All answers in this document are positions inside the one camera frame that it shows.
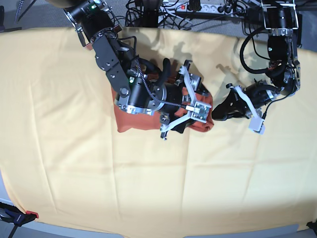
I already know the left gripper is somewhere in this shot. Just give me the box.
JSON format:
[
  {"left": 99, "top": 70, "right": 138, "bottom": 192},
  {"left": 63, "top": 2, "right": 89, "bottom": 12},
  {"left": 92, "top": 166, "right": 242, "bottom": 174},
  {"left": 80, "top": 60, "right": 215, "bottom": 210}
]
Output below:
[{"left": 212, "top": 83, "right": 280, "bottom": 121}]

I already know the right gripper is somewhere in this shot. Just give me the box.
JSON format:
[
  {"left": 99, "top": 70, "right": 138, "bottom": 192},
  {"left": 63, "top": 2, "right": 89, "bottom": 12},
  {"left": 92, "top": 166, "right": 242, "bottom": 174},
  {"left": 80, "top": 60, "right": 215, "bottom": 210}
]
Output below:
[{"left": 114, "top": 75, "right": 208, "bottom": 134}]

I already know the orange T-shirt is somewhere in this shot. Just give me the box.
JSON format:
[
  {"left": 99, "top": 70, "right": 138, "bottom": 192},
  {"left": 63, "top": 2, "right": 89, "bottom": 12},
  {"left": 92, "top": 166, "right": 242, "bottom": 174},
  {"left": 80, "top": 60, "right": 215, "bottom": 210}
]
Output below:
[{"left": 111, "top": 71, "right": 215, "bottom": 134}]

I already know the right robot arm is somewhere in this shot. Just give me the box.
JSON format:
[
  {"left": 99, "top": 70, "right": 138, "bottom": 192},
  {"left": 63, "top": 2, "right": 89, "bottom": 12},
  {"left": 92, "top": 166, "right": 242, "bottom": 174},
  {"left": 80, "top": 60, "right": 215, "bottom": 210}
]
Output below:
[{"left": 52, "top": 0, "right": 213, "bottom": 138}]

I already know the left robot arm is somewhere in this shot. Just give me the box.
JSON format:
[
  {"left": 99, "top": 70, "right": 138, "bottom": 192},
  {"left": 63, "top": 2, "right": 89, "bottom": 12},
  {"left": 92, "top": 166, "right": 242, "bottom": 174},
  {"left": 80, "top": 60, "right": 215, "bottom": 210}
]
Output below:
[{"left": 211, "top": 0, "right": 301, "bottom": 121}]

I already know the black power adapter box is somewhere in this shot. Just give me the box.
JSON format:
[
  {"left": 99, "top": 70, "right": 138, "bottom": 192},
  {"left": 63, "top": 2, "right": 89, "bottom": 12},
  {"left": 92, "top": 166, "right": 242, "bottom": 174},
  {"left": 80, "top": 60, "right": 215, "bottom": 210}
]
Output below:
[{"left": 244, "top": 8, "right": 264, "bottom": 26}]

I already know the white power strip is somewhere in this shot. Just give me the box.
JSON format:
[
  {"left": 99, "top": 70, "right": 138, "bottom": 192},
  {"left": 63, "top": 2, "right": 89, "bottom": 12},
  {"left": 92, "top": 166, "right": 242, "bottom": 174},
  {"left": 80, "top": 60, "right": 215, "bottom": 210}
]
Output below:
[{"left": 162, "top": 1, "right": 244, "bottom": 17}]

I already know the yellow tablecloth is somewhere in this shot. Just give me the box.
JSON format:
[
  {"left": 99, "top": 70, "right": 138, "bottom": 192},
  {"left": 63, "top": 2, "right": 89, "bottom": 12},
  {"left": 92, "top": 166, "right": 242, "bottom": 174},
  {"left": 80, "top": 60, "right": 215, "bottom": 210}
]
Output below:
[{"left": 0, "top": 28, "right": 317, "bottom": 238}]

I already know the black clamp right corner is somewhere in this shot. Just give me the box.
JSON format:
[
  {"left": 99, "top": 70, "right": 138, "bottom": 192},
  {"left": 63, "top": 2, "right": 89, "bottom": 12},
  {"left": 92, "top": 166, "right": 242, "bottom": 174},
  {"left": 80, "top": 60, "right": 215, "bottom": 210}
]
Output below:
[{"left": 306, "top": 221, "right": 317, "bottom": 237}]

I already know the blue red table clamp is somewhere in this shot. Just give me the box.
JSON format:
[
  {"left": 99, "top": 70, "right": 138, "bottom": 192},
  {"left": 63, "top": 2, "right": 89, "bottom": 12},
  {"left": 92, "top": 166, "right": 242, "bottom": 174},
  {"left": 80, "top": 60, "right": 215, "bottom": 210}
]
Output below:
[{"left": 0, "top": 202, "right": 39, "bottom": 238}]

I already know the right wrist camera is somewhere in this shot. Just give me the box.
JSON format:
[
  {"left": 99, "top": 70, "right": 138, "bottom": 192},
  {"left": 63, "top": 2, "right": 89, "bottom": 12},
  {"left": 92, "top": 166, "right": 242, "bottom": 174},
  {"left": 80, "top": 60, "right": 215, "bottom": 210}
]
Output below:
[{"left": 191, "top": 101, "right": 211, "bottom": 123}]

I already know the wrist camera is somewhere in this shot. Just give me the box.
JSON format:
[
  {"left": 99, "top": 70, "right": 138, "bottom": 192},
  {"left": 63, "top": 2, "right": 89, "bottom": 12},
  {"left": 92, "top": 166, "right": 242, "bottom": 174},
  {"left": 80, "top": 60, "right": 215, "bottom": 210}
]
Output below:
[
  {"left": 191, "top": 101, "right": 211, "bottom": 123},
  {"left": 248, "top": 118, "right": 265, "bottom": 134}
]

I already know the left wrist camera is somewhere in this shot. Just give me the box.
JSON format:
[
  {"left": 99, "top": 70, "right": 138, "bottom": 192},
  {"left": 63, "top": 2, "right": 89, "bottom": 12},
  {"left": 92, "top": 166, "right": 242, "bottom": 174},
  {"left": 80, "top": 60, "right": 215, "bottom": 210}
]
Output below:
[{"left": 248, "top": 118, "right": 265, "bottom": 134}]

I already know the black stand post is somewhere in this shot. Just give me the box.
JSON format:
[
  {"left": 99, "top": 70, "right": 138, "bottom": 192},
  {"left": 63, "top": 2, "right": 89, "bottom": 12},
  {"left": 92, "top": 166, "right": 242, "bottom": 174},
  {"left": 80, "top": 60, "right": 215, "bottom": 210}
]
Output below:
[{"left": 142, "top": 0, "right": 161, "bottom": 28}]

